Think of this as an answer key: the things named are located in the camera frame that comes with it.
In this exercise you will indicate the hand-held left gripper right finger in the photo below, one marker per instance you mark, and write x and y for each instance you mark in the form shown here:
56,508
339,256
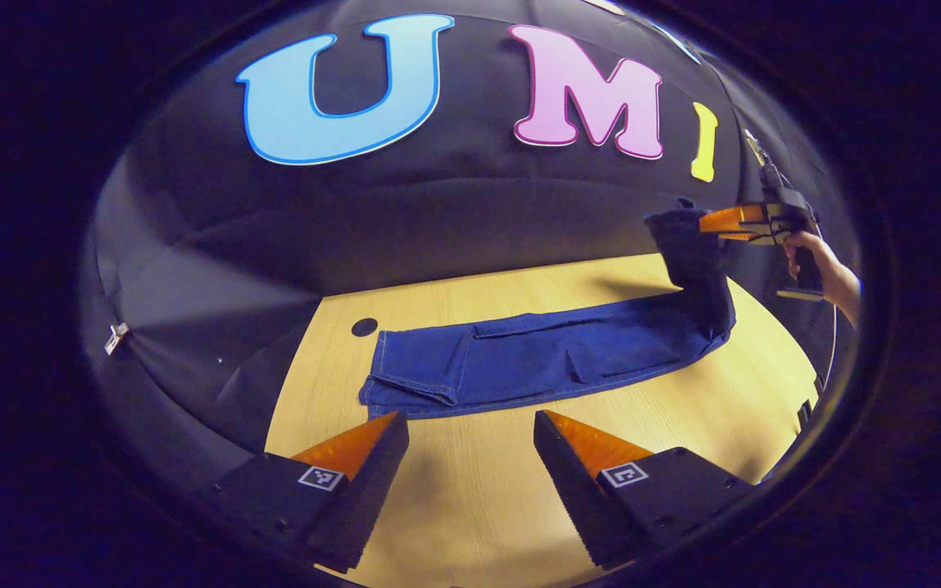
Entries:
573,498

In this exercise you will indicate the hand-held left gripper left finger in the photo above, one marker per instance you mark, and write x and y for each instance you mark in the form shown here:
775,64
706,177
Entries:
364,506

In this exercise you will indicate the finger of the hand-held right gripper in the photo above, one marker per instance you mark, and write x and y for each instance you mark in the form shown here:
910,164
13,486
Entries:
752,238
732,219

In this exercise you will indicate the blue jeans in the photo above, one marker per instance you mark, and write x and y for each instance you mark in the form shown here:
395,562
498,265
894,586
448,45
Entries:
536,359

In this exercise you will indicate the black backdrop cloth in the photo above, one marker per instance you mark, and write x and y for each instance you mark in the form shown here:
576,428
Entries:
438,212

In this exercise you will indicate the white backdrop clip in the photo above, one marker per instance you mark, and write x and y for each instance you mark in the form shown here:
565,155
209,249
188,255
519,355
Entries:
117,337

